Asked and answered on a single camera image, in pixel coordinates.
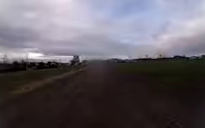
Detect tall pale building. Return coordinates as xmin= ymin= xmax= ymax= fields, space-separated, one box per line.
xmin=70 ymin=54 xmax=81 ymax=66

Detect brown dirt gravel track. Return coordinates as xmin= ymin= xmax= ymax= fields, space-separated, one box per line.
xmin=0 ymin=61 xmax=205 ymax=128

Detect flat green field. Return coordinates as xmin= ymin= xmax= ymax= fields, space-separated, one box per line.
xmin=109 ymin=58 xmax=205 ymax=109

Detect row of low buildings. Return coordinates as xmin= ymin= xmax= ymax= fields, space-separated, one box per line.
xmin=106 ymin=54 xmax=205 ymax=64

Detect grass verge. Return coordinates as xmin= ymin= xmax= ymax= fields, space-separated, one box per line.
xmin=0 ymin=64 xmax=88 ymax=101

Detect row of dark bushes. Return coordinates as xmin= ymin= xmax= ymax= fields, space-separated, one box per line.
xmin=0 ymin=59 xmax=73 ymax=75

